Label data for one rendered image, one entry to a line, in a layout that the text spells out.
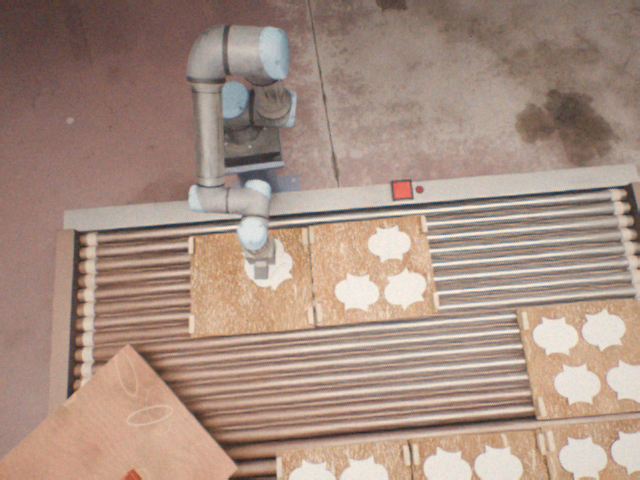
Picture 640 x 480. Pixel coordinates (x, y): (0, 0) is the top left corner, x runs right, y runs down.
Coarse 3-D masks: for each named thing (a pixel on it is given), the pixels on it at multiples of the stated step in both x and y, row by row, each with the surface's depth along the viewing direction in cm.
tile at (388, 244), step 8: (376, 232) 171; (384, 232) 171; (392, 232) 171; (400, 232) 171; (376, 240) 170; (384, 240) 170; (392, 240) 170; (400, 240) 170; (408, 240) 170; (376, 248) 169; (384, 248) 169; (392, 248) 169; (400, 248) 169; (408, 248) 169; (384, 256) 169; (392, 256) 169; (400, 256) 169
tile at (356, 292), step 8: (352, 280) 166; (360, 280) 166; (368, 280) 166; (336, 288) 166; (344, 288) 166; (352, 288) 166; (360, 288) 166; (368, 288) 166; (376, 288) 166; (336, 296) 165; (344, 296) 165; (352, 296) 165; (360, 296) 165; (368, 296) 165; (376, 296) 165; (352, 304) 164; (360, 304) 164
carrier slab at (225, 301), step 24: (216, 240) 171; (288, 240) 171; (192, 264) 169; (216, 264) 169; (240, 264) 169; (192, 288) 167; (216, 288) 167; (240, 288) 167; (264, 288) 167; (288, 288) 167; (192, 312) 164; (216, 312) 165; (240, 312) 165; (264, 312) 164; (288, 312) 164; (192, 336) 162
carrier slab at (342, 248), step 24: (408, 216) 173; (336, 240) 171; (360, 240) 171; (312, 264) 169; (336, 264) 169; (360, 264) 169; (384, 264) 169; (408, 264) 169; (384, 288) 167; (432, 288) 167; (336, 312) 164; (360, 312) 165; (384, 312) 165; (408, 312) 165; (432, 312) 165
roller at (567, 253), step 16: (480, 256) 172; (496, 256) 171; (512, 256) 171; (528, 256) 171; (544, 256) 171; (560, 256) 172; (576, 256) 172; (592, 256) 173; (96, 288) 169; (112, 288) 169; (128, 288) 168; (144, 288) 168; (160, 288) 168; (176, 288) 168
